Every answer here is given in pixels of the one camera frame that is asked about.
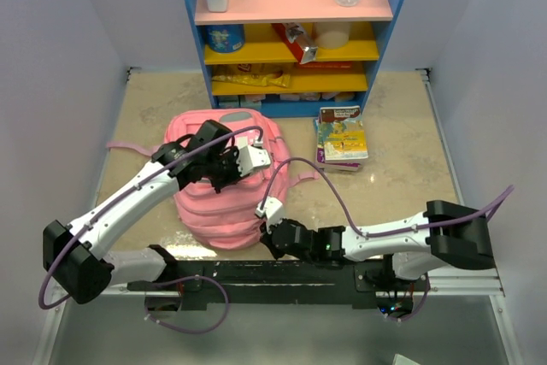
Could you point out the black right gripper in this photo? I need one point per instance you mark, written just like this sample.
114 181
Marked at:
266 239

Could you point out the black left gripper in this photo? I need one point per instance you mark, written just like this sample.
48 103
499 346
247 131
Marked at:
232 155

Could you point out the pink student backpack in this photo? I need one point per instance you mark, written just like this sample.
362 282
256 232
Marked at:
226 220

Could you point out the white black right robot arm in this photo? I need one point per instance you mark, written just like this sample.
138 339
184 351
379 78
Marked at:
445 234

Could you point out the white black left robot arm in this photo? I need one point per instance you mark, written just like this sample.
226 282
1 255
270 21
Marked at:
75 255

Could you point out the yellow chips bag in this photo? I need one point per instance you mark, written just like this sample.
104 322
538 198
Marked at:
254 74

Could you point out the purple book underneath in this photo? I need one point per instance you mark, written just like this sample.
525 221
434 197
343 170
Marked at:
320 159

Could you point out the yellow illustrated book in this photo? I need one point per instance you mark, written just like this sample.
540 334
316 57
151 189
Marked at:
341 134

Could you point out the blue cartoon can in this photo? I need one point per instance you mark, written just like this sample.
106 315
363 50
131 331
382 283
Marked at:
225 38

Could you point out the blue pink yellow shelf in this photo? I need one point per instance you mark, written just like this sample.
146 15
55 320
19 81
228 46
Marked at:
290 58

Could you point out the red silver snack box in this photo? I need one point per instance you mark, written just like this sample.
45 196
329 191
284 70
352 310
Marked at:
297 40

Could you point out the white translucent cup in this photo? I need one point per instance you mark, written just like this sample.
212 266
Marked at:
331 34

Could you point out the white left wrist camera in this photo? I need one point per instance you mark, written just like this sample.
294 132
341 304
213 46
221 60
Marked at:
252 157

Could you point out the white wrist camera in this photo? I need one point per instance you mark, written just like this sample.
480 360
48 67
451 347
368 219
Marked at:
272 211
252 157

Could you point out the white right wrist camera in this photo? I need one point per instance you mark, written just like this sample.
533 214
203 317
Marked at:
272 211

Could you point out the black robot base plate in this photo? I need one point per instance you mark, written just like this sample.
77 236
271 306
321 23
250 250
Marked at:
364 285

